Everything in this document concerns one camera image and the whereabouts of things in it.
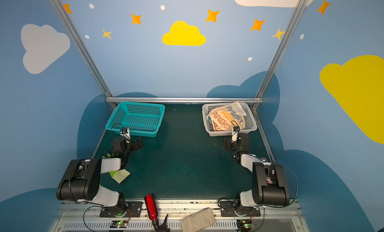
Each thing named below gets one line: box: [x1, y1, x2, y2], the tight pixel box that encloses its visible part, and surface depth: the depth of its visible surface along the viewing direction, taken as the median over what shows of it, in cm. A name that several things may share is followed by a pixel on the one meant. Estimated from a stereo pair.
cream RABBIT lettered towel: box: [207, 102, 247, 131], surface depth 106 cm
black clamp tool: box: [152, 213, 170, 232], surface depth 70 cm
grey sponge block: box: [180, 208, 216, 232], surface depth 70 cm
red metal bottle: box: [144, 194, 159, 222], surface depth 73 cm
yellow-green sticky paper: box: [108, 168, 131, 184], surface depth 84 cm
